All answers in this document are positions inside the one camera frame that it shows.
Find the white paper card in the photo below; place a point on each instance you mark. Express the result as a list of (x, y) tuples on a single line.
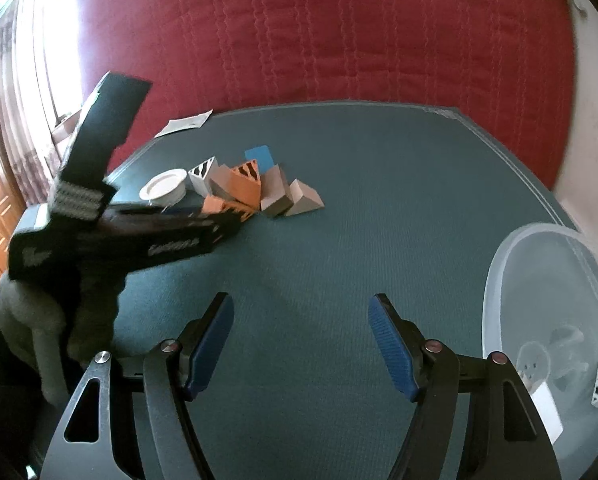
[(184, 122)]

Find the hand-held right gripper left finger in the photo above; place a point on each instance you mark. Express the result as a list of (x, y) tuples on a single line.
[(211, 345)]

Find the red quilted bedspread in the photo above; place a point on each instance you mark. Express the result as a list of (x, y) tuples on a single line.
[(329, 35)]

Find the beige wedge block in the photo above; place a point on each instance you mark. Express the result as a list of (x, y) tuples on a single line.
[(306, 202)]

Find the plain orange block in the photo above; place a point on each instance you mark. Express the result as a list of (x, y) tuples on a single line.
[(214, 205)]

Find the orange zebra striped block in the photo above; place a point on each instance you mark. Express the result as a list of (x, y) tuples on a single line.
[(244, 190)]

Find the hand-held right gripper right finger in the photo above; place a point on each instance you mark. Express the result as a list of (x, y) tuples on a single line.
[(391, 345)]

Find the white perforated plastic piece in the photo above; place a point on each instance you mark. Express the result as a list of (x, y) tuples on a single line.
[(534, 362)]

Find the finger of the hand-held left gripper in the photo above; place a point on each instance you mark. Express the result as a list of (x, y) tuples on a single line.
[(179, 211)]

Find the window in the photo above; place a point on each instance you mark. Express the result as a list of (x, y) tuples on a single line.
[(59, 60)]

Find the person's left forearm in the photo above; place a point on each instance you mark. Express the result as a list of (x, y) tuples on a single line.
[(24, 320)]

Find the blue block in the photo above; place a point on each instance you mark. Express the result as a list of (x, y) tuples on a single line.
[(260, 157)]

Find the patterned curtain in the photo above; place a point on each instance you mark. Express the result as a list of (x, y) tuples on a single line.
[(24, 135)]

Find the beige wooden block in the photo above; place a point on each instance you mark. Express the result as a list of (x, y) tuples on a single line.
[(220, 180), (276, 195)]

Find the clear plastic container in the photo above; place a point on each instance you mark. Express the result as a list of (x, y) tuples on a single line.
[(529, 285)]

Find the white flat card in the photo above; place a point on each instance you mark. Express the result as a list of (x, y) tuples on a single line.
[(546, 410)]

